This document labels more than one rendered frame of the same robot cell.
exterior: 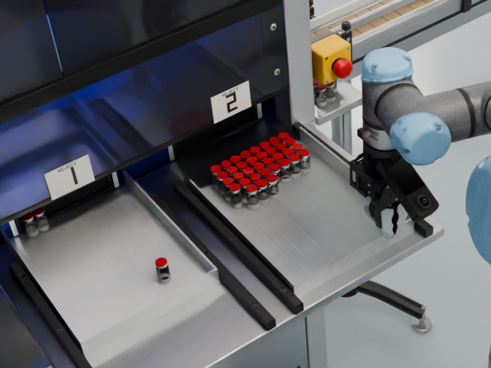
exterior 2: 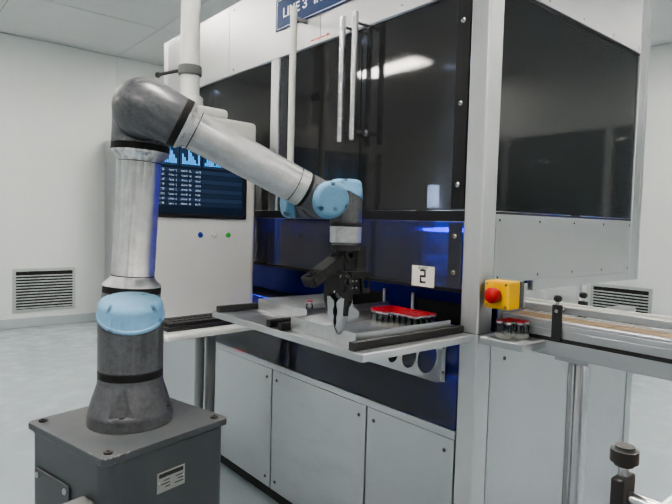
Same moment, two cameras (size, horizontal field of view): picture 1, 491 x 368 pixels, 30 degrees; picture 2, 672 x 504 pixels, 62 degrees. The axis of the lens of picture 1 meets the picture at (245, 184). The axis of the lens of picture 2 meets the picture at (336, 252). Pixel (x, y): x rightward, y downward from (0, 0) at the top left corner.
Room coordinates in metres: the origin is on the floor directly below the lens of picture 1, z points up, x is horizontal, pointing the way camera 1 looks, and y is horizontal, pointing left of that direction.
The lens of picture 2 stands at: (0.86, -1.53, 1.17)
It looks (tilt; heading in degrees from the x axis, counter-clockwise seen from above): 3 degrees down; 79
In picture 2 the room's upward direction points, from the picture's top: 2 degrees clockwise
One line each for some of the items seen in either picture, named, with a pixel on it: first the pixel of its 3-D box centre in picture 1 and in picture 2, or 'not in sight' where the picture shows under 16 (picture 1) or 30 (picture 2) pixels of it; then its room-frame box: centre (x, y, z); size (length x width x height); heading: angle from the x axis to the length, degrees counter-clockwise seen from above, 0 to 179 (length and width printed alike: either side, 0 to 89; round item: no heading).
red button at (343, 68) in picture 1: (341, 67); (493, 295); (1.52, -0.22, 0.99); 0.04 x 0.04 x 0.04; 29
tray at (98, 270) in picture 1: (106, 254); (324, 305); (1.17, 0.26, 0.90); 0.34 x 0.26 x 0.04; 29
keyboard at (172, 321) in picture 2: not in sight; (210, 319); (0.80, 0.47, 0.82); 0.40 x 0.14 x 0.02; 34
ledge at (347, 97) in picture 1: (322, 96); (515, 341); (1.61, -0.19, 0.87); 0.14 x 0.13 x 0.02; 29
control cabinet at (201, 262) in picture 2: not in sight; (187, 212); (0.71, 0.65, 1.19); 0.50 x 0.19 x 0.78; 34
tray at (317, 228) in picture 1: (297, 205); (371, 325); (1.24, -0.09, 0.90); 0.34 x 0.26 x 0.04; 29
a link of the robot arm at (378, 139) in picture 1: (384, 128); (344, 236); (1.13, -0.23, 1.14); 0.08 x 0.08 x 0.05
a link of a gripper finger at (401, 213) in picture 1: (390, 209); (348, 315); (1.14, -0.24, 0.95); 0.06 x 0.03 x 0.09; 29
